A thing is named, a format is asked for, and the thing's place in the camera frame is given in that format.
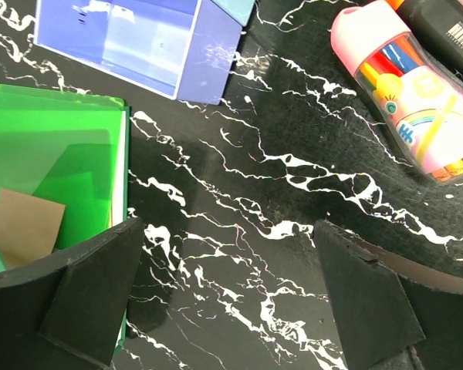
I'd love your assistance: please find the pink capped marker bottle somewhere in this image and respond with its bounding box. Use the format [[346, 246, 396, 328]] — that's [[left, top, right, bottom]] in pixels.
[[330, 1, 463, 183]]

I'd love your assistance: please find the green folder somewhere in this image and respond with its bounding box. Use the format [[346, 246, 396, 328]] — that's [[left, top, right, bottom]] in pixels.
[[0, 82, 131, 359]]

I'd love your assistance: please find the light blue plastic bin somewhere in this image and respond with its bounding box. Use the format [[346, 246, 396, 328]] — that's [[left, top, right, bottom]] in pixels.
[[213, 0, 255, 26]]

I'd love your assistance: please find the orange capped black highlighter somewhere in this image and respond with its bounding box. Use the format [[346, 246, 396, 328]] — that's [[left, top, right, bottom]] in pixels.
[[388, 0, 463, 81]]

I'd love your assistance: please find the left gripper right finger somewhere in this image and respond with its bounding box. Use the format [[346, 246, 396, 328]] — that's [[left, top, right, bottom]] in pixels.
[[313, 220, 463, 369]]

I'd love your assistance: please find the black marble mat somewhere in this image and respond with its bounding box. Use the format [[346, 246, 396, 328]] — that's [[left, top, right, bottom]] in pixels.
[[0, 1, 463, 369]]

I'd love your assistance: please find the brown paper card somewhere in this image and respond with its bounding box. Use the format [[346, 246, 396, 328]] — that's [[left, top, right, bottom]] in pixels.
[[0, 189, 66, 269]]

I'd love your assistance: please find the purple plastic bin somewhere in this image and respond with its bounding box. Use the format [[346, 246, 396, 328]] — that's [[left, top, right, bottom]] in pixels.
[[34, 0, 242, 105]]

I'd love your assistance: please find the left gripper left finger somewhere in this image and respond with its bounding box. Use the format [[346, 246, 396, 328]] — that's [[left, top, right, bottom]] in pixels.
[[0, 218, 144, 369]]

